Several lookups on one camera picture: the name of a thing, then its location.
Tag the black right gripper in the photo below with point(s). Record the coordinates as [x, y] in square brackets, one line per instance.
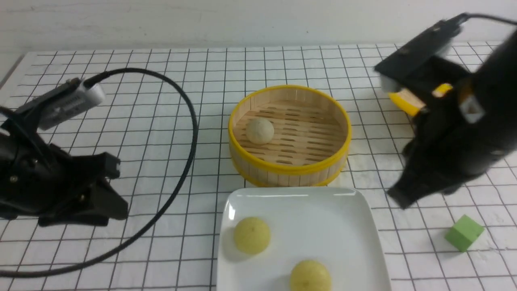
[472, 127]

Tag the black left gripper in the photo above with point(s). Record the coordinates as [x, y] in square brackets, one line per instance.
[41, 180]

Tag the yellow steamed bun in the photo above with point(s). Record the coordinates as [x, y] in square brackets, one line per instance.
[310, 275]
[251, 235]

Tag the white steamed bun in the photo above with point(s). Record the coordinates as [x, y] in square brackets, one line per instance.
[260, 131]

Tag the white square plate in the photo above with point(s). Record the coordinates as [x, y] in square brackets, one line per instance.
[333, 226]

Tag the yellow steamed bun on plate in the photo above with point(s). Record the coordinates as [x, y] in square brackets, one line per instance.
[251, 235]

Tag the green foam cube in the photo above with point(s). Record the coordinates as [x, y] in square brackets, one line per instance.
[464, 233]

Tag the yellow rimmed bamboo steamer lid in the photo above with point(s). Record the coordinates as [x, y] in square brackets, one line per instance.
[410, 103]

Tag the white grid tablecloth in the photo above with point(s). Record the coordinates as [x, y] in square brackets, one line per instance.
[146, 124]

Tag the yellow rimmed bamboo steamer basket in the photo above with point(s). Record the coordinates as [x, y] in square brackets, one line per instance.
[310, 145]

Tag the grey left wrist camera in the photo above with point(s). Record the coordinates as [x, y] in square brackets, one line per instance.
[64, 102]

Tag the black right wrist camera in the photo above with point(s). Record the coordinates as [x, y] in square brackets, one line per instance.
[420, 65]

